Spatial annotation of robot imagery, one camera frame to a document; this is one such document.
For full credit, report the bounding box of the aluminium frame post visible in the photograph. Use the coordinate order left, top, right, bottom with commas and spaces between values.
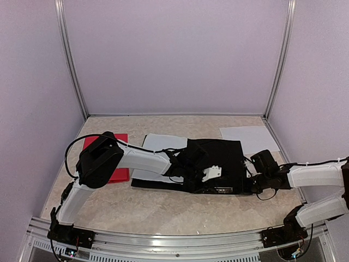
263, 0, 297, 121
55, 0, 89, 121

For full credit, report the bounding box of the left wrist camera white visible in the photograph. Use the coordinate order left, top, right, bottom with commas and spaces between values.
202, 165, 222, 182

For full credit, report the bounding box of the aluminium frame post left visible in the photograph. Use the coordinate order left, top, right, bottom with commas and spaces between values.
55, 0, 89, 121

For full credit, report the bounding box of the aluminium frame rail back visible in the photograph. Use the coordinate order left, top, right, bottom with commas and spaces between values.
88, 113, 264, 118

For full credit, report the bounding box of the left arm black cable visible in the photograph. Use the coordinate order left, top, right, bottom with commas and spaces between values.
64, 134, 104, 180

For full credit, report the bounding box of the aluminium frame post right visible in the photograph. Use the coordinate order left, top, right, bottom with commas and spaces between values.
263, 0, 297, 121

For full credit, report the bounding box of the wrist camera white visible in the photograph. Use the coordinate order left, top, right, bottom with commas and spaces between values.
202, 165, 222, 182
244, 160, 256, 177

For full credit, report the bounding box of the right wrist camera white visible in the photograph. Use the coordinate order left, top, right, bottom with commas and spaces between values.
244, 160, 256, 177

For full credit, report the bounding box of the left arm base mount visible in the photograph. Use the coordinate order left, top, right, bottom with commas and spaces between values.
47, 223, 95, 249

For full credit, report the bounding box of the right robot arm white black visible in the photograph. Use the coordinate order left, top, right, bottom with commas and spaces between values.
247, 150, 348, 242

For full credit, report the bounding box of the red clip file folder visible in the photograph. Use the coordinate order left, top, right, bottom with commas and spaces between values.
83, 133, 130, 184

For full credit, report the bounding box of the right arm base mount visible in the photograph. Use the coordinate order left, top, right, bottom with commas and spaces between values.
261, 225, 308, 248

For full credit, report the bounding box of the black clip file folder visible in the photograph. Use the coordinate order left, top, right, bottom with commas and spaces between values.
131, 139, 252, 195

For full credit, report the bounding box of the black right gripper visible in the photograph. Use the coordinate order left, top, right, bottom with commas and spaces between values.
233, 171, 270, 195

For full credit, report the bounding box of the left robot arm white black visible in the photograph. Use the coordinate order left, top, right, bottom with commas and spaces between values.
50, 132, 222, 243

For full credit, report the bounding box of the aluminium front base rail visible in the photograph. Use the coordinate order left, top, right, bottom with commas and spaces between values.
19, 217, 336, 262

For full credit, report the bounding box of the white paper sheet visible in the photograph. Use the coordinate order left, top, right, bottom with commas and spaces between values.
220, 126, 280, 154

